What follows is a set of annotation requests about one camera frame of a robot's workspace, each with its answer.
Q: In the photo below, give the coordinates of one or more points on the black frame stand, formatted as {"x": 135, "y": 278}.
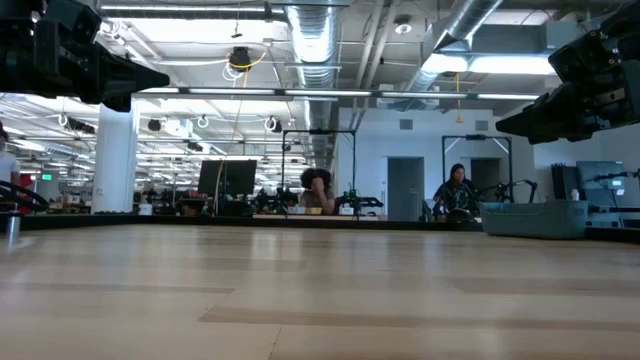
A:
{"x": 320, "y": 131}
{"x": 475, "y": 137}

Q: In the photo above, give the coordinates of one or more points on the white building column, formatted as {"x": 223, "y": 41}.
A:
{"x": 115, "y": 170}

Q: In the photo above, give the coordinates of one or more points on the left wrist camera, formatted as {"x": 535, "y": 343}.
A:
{"x": 75, "y": 20}

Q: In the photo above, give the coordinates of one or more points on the desk monitor with lit screen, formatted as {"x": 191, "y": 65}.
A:
{"x": 600, "y": 175}

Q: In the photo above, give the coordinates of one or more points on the yellow background bowl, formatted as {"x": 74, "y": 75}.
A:
{"x": 313, "y": 211}

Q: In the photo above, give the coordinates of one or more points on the silver metal post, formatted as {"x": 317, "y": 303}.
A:
{"x": 13, "y": 225}

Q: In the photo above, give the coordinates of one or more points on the black monitor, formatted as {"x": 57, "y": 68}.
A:
{"x": 227, "y": 177}

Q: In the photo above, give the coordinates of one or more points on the black upright panel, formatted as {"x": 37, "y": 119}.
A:
{"x": 563, "y": 182}

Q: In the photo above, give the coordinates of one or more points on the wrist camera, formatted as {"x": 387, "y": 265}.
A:
{"x": 75, "y": 20}
{"x": 585, "y": 57}

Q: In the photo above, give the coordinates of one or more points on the black aluminium table frame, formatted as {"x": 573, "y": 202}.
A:
{"x": 150, "y": 220}

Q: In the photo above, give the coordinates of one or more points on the dark grey door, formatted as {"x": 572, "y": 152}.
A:
{"x": 487, "y": 172}

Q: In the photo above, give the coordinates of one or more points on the long ceiling light bar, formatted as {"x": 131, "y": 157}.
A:
{"x": 325, "y": 93}

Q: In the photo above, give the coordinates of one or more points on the grey wall vent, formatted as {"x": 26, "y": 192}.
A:
{"x": 406, "y": 124}
{"x": 481, "y": 125}

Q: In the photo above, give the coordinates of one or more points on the grey plastic bin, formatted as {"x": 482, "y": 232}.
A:
{"x": 530, "y": 220}

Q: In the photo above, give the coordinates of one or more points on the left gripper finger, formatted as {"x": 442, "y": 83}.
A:
{"x": 130, "y": 77}

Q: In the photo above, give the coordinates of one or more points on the yellow hanging tag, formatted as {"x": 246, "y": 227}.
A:
{"x": 458, "y": 118}

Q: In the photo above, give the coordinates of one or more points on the person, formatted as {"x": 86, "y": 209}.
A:
{"x": 455, "y": 192}
{"x": 317, "y": 197}
{"x": 7, "y": 167}

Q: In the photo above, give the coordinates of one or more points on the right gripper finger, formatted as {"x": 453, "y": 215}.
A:
{"x": 545, "y": 117}
{"x": 560, "y": 136}

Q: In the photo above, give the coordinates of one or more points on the round ceiling sensor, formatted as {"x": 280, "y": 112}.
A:
{"x": 403, "y": 25}

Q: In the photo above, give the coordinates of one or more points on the white bottle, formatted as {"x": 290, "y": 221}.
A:
{"x": 575, "y": 195}

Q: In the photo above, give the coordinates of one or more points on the black background robot arm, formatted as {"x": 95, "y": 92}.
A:
{"x": 275, "y": 200}
{"x": 520, "y": 185}
{"x": 367, "y": 201}

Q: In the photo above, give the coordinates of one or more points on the black ceiling-hung camera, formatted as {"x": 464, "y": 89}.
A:
{"x": 240, "y": 57}

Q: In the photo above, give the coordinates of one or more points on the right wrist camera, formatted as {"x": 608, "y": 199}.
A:
{"x": 585, "y": 57}

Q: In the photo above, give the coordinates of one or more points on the silver spiral ceiling duct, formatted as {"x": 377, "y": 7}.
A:
{"x": 465, "y": 20}
{"x": 315, "y": 40}

